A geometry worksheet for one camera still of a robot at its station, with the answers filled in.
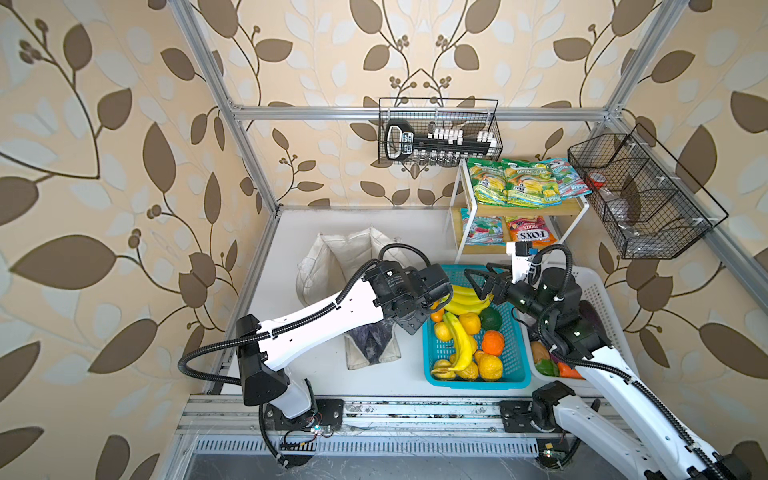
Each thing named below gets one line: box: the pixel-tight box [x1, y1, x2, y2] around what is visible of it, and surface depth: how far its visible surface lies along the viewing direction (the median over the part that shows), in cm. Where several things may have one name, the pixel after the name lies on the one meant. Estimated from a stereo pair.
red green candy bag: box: [460, 208, 506, 247], surface depth 91 cm
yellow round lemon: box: [474, 351, 503, 382], surface depth 79 cm
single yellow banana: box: [443, 312, 473, 371], surface depth 78 cm
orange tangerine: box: [482, 330, 505, 357], surface depth 82 cm
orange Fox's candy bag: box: [505, 215, 558, 251], surface depth 92 cm
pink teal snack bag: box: [545, 158, 593, 200], surface depth 77 cm
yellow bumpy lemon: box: [454, 362, 479, 380], surface depth 79 cm
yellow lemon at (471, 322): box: [459, 312, 481, 335], surface depth 86 cm
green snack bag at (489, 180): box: [467, 158, 508, 205], surface depth 78 cm
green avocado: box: [479, 307, 502, 331], surface depth 87 cm
